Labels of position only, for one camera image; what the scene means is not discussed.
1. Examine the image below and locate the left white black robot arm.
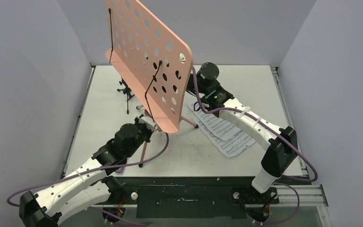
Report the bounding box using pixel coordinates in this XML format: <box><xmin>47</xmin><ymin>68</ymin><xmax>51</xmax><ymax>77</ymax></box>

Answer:
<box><xmin>19</xmin><ymin>116</ymin><xmax>156</xmax><ymax>227</ymax></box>

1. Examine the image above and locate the black microphone shock-mount stand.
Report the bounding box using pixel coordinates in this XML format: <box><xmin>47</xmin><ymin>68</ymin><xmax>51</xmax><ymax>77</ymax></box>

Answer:
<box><xmin>117</xmin><ymin>79</ymin><xmax>135</xmax><ymax>114</ymax></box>

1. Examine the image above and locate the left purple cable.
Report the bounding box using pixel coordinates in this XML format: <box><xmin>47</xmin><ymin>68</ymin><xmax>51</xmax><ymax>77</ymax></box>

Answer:
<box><xmin>6</xmin><ymin>133</ymin><xmax>170</xmax><ymax>226</ymax></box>

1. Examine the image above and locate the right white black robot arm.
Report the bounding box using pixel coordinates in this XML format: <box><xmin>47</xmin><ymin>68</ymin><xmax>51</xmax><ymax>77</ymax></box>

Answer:
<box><xmin>187</xmin><ymin>62</ymin><xmax>298</xmax><ymax>203</ymax></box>

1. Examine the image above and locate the aluminium frame rail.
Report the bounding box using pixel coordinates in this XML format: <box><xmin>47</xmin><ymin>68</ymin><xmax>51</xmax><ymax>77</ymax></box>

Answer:
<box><xmin>45</xmin><ymin>184</ymin><xmax>328</xmax><ymax>208</ymax></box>

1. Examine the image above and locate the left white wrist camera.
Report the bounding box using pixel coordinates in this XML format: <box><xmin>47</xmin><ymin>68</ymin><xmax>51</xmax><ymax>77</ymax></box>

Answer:
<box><xmin>138</xmin><ymin>115</ymin><xmax>157</xmax><ymax>131</ymax></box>

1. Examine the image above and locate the pink folding music stand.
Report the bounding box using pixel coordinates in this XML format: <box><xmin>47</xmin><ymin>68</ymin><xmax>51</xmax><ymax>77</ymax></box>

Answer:
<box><xmin>104</xmin><ymin>0</ymin><xmax>199</xmax><ymax>168</ymax></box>

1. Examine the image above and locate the purple glitter microphone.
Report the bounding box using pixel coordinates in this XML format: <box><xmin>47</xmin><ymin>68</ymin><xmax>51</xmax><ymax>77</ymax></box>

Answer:
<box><xmin>115</xmin><ymin>167</ymin><xmax>124</xmax><ymax>174</ymax></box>

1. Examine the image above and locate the sheet music page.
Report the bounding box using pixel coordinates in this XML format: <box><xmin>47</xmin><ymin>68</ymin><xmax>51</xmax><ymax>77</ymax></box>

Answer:
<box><xmin>187</xmin><ymin>101</ymin><xmax>240</xmax><ymax>141</ymax></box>
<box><xmin>199</xmin><ymin>125</ymin><xmax>256</xmax><ymax>158</ymax></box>

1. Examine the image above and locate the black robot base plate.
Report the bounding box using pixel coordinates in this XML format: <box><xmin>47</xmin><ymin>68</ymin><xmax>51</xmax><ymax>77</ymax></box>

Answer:
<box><xmin>103</xmin><ymin>177</ymin><xmax>310</xmax><ymax>219</ymax></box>

